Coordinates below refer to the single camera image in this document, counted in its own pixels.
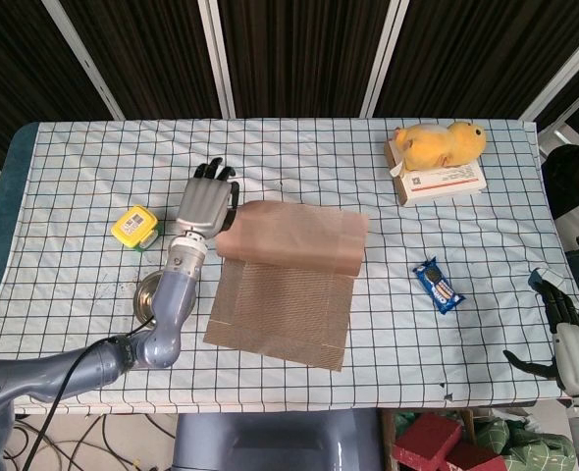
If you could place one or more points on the blue-grey robot torso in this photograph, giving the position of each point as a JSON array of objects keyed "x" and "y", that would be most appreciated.
[{"x": 270, "y": 441}]

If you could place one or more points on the blue cookie pack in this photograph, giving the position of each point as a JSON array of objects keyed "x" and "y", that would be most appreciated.
[{"x": 439, "y": 285}]

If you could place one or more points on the white cardboard shipping box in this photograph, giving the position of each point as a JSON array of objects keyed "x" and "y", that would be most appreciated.
[{"x": 441, "y": 184}]

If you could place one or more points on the white partition frame post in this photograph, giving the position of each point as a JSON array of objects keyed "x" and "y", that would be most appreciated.
[
  {"x": 81, "y": 59},
  {"x": 562, "y": 73},
  {"x": 217, "y": 59},
  {"x": 385, "y": 59}
]

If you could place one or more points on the green patterned cloth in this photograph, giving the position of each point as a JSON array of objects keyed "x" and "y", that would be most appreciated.
[{"x": 525, "y": 444}]

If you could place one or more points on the small red box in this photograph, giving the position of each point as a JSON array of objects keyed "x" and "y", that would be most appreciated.
[{"x": 473, "y": 458}]

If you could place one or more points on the large red box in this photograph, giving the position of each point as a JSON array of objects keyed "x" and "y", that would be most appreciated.
[{"x": 424, "y": 439}]

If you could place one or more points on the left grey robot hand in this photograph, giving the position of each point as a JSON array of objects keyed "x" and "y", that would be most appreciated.
[{"x": 203, "y": 206}]

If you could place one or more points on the yellow plush toy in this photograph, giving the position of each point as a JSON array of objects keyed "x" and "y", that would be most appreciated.
[{"x": 436, "y": 144}]

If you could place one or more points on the stainless steel bowl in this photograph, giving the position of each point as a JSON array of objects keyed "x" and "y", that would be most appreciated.
[{"x": 143, "y": 299}]

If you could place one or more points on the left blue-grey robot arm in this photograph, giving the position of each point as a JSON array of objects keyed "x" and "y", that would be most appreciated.
[{"x": 172, "y": 304}]

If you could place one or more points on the yellow-lidded green container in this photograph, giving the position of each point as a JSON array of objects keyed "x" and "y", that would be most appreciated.
[{"x": 132, "y": 225}]

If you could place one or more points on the brown woven placemat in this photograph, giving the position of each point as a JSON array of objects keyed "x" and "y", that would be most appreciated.
[{"x": 284, "y": 304}]

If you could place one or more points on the white black-checked tablecloth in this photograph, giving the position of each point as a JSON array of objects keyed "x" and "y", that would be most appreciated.
[{"x": 289, "y": 147}]

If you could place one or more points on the black chair back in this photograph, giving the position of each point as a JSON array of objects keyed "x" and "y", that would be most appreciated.
[{"x": 571, "y": 179}]

